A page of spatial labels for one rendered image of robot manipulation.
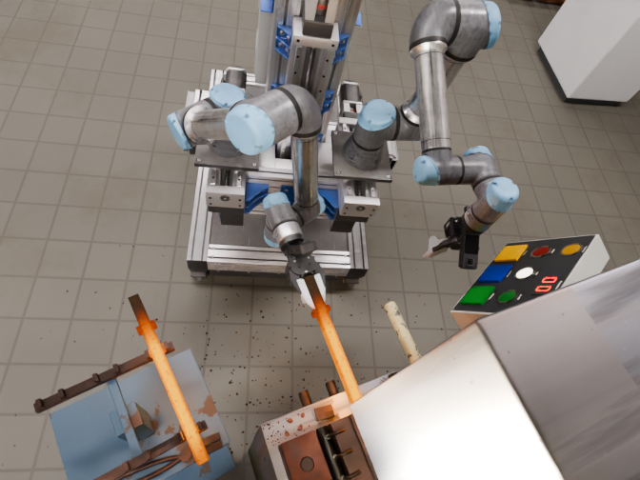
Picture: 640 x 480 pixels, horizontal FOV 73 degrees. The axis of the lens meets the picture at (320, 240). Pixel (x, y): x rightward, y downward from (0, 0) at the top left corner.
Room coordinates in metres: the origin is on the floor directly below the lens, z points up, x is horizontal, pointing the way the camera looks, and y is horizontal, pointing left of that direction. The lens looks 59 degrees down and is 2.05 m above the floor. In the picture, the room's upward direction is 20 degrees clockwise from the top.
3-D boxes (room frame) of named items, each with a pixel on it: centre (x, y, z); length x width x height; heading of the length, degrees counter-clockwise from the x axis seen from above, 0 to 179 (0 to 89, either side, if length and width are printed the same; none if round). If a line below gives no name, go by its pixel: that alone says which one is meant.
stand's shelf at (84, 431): (0.05, 0.29, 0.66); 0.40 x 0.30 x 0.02; 137
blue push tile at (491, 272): (0.72, -0.51, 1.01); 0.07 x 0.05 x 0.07; 154
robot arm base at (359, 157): (1.16, -0.04, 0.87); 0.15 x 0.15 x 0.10
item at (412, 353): (0.53, -0.46, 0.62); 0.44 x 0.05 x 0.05; 39
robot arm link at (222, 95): (0.99, 0.43, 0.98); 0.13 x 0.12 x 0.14; 150
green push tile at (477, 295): (0.63, -0.47, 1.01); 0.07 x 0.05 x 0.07; 154
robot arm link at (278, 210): (0.68, 0.14, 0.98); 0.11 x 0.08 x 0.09; 39
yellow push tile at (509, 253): (0.81, -0.56, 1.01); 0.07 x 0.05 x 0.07; 154
